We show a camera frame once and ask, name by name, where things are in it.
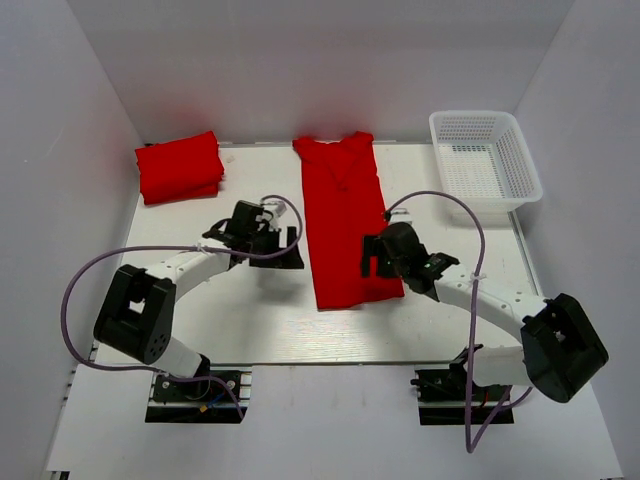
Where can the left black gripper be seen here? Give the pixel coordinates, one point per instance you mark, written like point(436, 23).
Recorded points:
point(292, 260)

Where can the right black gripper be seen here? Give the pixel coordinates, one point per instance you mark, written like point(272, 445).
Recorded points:
point(374, 246)

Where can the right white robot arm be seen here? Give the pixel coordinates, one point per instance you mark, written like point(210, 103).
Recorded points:
point(558, 350)

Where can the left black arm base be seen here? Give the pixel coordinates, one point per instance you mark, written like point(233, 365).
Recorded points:
point(205, 402)

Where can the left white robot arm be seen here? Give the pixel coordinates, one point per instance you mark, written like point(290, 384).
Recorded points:
point(136, 317)

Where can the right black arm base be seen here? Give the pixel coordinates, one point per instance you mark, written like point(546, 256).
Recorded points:
point(441, 398)

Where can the folded red t shirt stack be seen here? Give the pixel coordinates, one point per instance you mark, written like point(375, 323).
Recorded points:
point(180, 170)

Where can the white plastic basket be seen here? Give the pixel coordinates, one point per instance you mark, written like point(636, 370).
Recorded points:
point(483, 159)

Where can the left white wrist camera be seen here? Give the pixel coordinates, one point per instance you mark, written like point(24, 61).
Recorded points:
point(273, 209)

